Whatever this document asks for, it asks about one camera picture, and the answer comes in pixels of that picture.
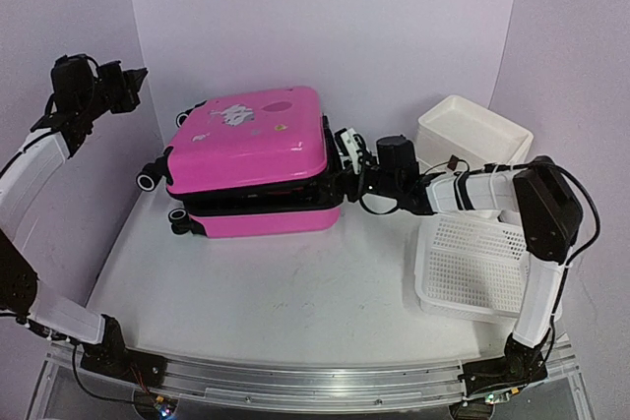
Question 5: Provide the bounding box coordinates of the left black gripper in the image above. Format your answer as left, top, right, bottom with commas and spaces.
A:
78, 59, 147, 119

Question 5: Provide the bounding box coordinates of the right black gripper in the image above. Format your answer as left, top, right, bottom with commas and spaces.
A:
317, 157, 401, 205

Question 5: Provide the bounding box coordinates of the pink cartoon child suitcase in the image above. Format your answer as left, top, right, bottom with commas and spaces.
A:
136, 86, 344, 238

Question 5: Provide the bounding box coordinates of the white three-drawer storage cabinet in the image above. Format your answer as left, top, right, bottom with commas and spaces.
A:
414, 95, 534, 170

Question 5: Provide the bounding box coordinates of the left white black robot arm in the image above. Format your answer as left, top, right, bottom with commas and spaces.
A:
1, 54, 148, 378

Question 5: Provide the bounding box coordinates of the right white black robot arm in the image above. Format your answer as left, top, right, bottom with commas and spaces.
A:
324, 129, 583, 398

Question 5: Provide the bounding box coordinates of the white perforated plastic basket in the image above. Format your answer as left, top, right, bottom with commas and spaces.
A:
413, 214, 527, 324

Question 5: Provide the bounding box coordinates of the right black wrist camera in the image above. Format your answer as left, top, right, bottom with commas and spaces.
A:
376, 135, 419, 175

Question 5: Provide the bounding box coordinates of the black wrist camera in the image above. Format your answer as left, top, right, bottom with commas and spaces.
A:
51, 54, 95, 111
376, 135, 419, 175

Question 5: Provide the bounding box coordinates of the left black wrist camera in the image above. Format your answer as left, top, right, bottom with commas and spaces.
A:
51, 54, 95, 111

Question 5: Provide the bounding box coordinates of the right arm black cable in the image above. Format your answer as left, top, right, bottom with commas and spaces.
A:
358, 158, 602, 269

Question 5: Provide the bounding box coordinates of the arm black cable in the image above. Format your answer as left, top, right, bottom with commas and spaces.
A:
358, 158, 602, 269
0, 144, 139, 399

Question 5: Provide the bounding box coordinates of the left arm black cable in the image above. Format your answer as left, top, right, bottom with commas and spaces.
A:
0, 144, 139, 399

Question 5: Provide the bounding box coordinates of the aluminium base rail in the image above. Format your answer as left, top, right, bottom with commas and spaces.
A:
46, 330, 585, 411

